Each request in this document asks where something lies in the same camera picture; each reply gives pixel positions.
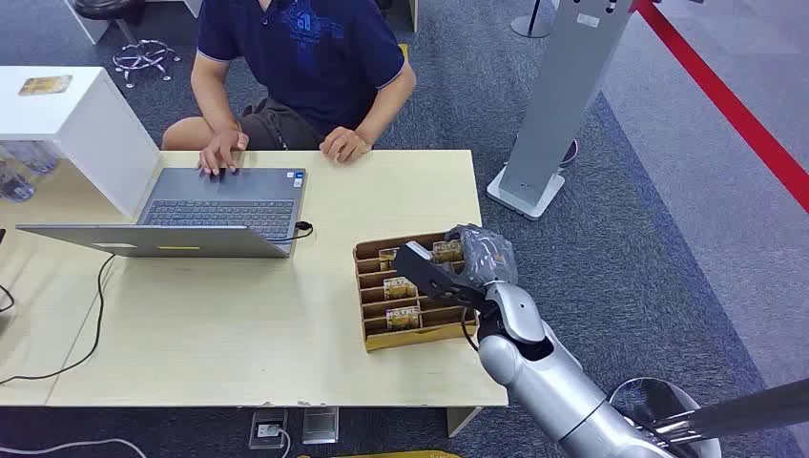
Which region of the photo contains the black laptop plug cable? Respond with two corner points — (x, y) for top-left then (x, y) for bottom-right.
(267, 220), (315, 245)

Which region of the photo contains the grey kiosk stand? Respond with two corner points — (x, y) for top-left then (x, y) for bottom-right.
(486, 0), (637, 221)

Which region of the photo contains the cardboard slotted card holder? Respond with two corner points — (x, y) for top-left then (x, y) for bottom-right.
(352, 232), (480, 353)

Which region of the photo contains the grey floor box lid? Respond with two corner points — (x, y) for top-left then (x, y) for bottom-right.
(301, 406), (341, 446)

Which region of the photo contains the person's left hand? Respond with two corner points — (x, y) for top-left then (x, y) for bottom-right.
(319, 125), (373, 165)

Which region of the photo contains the floor power socket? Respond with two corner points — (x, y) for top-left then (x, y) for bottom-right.
(247, 408), (289, 451)

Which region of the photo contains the white power cable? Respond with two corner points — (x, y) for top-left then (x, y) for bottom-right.
(0, 425), (293, 458)

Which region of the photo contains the person's right hand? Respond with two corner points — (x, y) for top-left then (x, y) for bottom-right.
(197, 130), (251, 177)

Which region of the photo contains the white desk shelf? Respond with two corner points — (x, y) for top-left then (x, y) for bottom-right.
(0, 65), (163, 220)

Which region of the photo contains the person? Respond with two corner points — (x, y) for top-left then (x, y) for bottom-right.
(160, 0), (419, 177)

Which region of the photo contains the clear water bottle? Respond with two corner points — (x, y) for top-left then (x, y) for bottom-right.
(0, 143), (36, 204)
(17, 140), (62, 177)

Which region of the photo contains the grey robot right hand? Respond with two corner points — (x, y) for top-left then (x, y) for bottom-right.
(444, 224), (520, 289)

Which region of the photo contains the white table leg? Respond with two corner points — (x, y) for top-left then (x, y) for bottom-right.
(445, 406), (484, 439)

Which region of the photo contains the long black desk cable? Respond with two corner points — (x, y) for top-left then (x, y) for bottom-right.
(0, 254), (117, 386)

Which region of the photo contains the black stool chrome base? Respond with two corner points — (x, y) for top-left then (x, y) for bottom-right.
(73, 0), (182, 90)

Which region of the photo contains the round grey pole base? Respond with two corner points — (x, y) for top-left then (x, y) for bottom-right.
(509, 0), (558, 40)

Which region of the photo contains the grey open laptop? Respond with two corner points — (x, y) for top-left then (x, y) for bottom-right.
(15, 166), (309, 260)

